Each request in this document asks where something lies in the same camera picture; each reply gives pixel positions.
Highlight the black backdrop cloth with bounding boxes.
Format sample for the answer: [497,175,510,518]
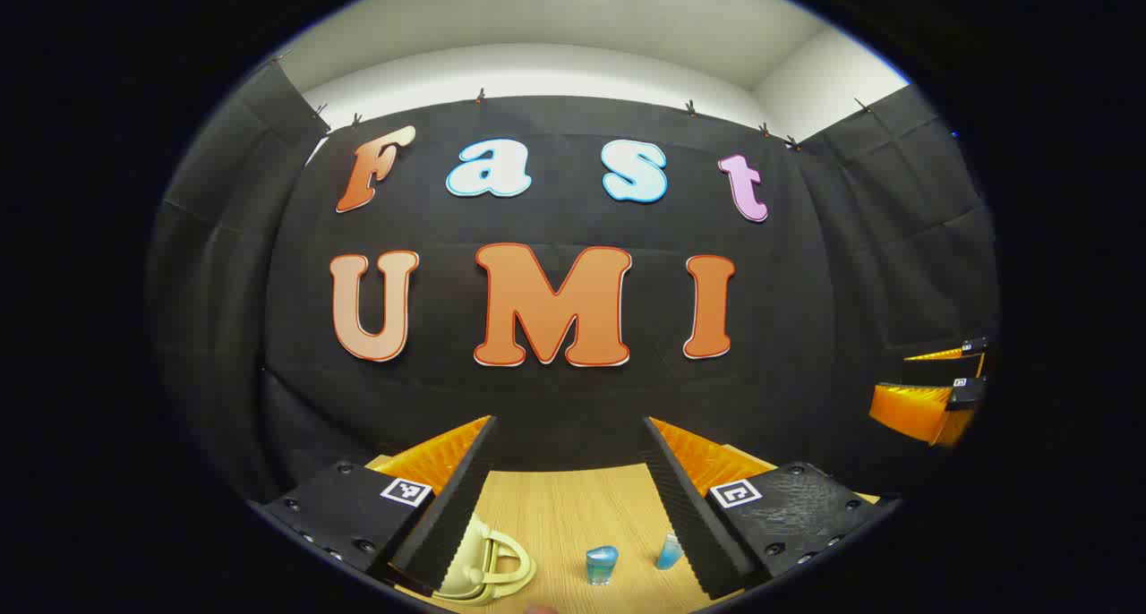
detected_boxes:
[148,59,999,507]

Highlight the cream yellow suitcase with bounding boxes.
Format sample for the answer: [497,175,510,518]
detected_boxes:
[430,511,538,608]

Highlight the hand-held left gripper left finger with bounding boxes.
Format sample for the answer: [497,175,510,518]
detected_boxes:
[249,414,499,597]

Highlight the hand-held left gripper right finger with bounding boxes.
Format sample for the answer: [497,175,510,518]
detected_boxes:
[639,415,901,601]

